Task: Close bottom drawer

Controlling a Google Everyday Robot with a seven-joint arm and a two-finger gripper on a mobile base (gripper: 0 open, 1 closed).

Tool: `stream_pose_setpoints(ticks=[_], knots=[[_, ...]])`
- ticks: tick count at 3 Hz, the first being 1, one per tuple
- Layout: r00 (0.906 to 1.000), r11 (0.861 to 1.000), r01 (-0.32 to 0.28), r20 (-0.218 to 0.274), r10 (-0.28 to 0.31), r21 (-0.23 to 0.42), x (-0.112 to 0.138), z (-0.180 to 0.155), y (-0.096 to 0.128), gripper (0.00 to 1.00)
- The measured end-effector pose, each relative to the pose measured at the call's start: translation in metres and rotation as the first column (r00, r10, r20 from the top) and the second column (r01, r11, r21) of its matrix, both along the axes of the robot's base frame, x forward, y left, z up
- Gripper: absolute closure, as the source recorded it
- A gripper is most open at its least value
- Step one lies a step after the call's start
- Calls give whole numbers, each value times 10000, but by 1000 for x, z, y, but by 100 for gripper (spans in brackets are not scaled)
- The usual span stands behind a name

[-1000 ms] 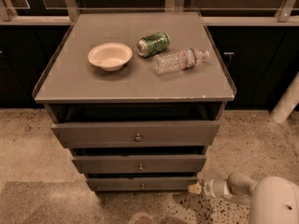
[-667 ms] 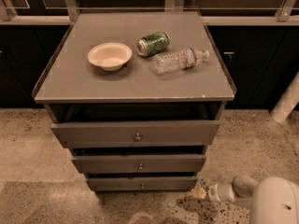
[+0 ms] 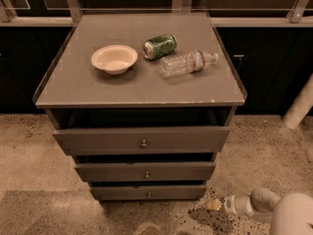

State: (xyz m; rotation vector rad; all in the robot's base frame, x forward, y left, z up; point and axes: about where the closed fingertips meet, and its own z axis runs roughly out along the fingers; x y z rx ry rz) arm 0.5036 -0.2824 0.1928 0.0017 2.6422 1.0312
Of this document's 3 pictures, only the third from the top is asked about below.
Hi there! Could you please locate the grey top drawer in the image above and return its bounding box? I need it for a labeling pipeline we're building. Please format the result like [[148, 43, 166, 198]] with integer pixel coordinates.
[[53, 126, 230, 156]]

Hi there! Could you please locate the grey drawer cabinet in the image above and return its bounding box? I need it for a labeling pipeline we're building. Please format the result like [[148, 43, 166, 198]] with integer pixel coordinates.
[[33, 13, 246, 190]]

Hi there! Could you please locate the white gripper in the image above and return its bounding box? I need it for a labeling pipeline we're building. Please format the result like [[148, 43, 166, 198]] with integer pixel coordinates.
[[205, 195, 253, 216]]

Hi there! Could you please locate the grey middle drawer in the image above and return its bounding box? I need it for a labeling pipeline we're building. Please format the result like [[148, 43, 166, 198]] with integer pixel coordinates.
[[75, 162, 215, 182]]

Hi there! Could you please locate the white paper bowl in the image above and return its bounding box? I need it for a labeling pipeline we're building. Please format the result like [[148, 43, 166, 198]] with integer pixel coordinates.
[[91, 45, 138, 75]]

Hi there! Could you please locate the clear plastic water bottle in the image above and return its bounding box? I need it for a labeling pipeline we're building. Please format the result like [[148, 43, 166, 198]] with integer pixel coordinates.
[[157, 50, 219, 78]]

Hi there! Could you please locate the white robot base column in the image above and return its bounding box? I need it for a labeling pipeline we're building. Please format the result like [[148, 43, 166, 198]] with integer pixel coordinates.
[[283, 74, 313, 129]]

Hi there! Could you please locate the grey bottom drawer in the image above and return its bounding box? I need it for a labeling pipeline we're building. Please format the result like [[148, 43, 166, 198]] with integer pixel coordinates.
[[91, 185, 206, 201]]

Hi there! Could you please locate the grey drawer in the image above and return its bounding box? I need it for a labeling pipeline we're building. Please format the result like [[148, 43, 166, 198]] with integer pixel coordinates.
[[91, 185, 206, 201], [53, 126, 230, 156], [75, 162, 215, 182]]

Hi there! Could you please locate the metal window rail frame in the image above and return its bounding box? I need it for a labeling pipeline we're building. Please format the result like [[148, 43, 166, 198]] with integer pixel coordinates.
[[1, 0, 313, 27]]

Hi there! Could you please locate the green soda can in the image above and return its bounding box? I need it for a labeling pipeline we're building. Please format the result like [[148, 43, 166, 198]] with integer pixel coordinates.
[[143, 33, 177, 61]]

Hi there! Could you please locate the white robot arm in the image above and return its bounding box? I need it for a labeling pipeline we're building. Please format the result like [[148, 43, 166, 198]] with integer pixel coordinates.
[[204, 188, 313, 235]]

